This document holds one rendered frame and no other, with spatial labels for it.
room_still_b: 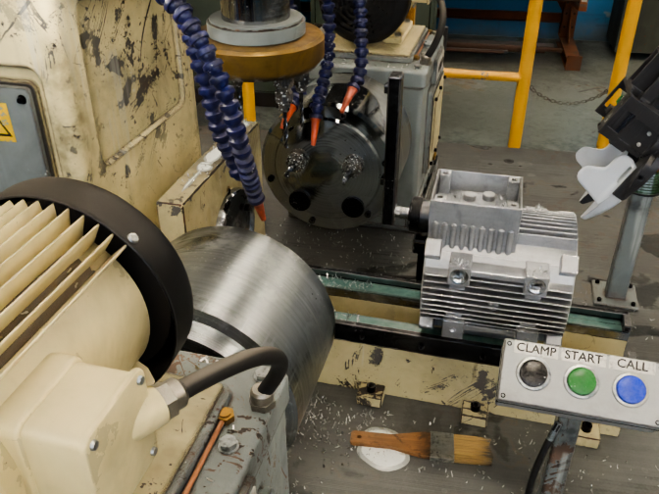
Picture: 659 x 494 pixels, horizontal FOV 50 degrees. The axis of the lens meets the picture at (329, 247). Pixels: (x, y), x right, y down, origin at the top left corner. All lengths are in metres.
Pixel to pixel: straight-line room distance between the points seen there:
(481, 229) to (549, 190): 0.84
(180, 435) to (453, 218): 0.52
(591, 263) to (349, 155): 0.58
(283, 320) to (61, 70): 0.40
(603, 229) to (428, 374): 0.70
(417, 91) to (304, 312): 0.71
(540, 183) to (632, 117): 0.98
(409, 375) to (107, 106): 0.59
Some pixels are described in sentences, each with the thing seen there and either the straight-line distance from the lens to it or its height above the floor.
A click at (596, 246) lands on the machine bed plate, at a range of 1.60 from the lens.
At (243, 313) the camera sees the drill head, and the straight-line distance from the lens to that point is 0.74.
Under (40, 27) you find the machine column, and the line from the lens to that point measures 0.91.
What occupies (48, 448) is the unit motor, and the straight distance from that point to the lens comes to 0.42.
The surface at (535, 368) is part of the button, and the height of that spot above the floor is 1.07.
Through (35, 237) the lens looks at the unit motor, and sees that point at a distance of 0.48.
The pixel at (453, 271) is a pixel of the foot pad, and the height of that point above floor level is 1.07.
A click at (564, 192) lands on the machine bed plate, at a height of 0.80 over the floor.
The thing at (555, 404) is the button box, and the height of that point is 1.05.
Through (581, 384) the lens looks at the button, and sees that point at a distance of 0.81.
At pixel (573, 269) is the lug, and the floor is 1.08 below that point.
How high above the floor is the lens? 1.59
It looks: 32 degrees down
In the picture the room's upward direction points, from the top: straight up
